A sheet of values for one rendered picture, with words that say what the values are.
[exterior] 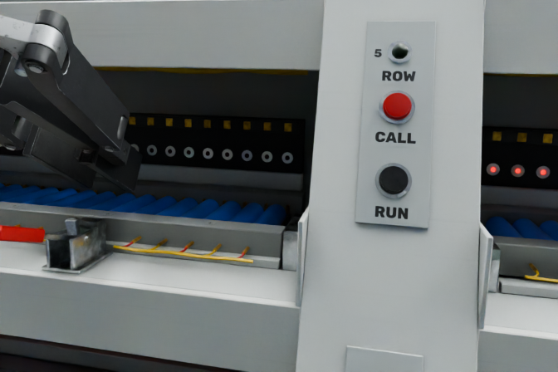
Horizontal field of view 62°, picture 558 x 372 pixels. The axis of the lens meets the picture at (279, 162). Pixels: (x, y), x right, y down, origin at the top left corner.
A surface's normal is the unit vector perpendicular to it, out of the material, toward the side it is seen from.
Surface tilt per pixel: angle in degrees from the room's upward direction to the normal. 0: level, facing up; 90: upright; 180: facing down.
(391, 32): 90
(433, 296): 90
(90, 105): 91
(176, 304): 109
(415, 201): 90
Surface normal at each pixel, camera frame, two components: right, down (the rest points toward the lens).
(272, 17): -0.21, 0.15
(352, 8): -0.18, -0.18
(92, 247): 0.98, 0.06
